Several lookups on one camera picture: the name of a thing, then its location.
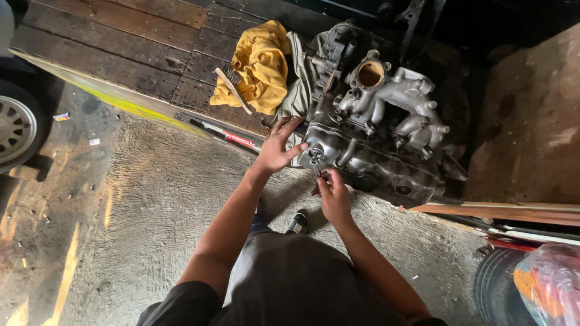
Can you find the wooden truck bed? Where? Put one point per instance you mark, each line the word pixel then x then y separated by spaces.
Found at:
pixel 136 59

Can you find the person's right fingers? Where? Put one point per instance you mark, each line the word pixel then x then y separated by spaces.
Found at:
pixel 324 182

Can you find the black rubber tyre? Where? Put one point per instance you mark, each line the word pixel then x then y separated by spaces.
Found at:
pixel 496 285

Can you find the person's right hand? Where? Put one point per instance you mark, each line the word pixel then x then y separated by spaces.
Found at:
pixel 334 199

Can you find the grey-green cloth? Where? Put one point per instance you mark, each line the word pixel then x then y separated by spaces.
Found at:
pixel 297 90

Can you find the grey metal engine block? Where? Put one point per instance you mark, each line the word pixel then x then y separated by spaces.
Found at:
pixel 376 122

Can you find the person's dark clothing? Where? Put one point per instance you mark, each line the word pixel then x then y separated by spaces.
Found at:
pixel 290 285

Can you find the person's left hand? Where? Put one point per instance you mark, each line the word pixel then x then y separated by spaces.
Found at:
pixel 273 151

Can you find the car wheel with hubcap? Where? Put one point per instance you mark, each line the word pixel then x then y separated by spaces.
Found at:
pixel 19 126

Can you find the person's black shoe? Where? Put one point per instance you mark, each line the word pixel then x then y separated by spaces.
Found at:
pixel 297 222

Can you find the wooden plank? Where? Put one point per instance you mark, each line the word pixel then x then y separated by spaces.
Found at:
pixel 494 212

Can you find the small metal wrench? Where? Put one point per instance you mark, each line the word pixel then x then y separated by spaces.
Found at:
pixel 315 164

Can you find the pink plastic bag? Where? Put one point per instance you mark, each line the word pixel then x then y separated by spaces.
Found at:
pixel 550 285

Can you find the black metal bracket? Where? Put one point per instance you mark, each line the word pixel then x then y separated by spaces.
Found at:
pixel 414 22

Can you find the yellow cloth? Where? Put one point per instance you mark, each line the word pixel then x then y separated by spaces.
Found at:
pixel 259 68

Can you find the brown cardboard sheet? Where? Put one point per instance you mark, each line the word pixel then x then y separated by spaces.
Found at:
pixel 528 122

